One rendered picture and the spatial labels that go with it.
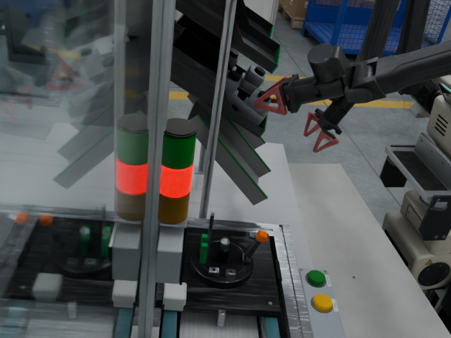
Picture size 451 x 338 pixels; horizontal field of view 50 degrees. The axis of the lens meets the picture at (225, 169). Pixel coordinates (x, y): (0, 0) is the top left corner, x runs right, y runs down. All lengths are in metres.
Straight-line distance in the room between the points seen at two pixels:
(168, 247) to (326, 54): 0.53
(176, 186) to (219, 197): 0.78
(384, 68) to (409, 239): 0.72
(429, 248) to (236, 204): 0.60
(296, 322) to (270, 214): 0.48
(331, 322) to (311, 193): 0.60
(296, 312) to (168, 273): 0.39
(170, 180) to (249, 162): 0.66
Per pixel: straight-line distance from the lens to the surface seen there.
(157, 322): 1.00
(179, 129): 0.66
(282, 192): 1.55
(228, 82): 1.13
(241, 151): 1.31
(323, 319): 1.07
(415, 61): 1.04
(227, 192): 1.50
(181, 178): 0.69
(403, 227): 1.67
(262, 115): 1.16
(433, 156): 1.52
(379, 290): 1.33
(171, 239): 0.75
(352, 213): 1.54
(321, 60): 1.04
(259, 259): 1.13
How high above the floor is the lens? 1.74
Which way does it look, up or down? 34 degrees down
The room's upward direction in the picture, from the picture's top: 9 degrees clockwise
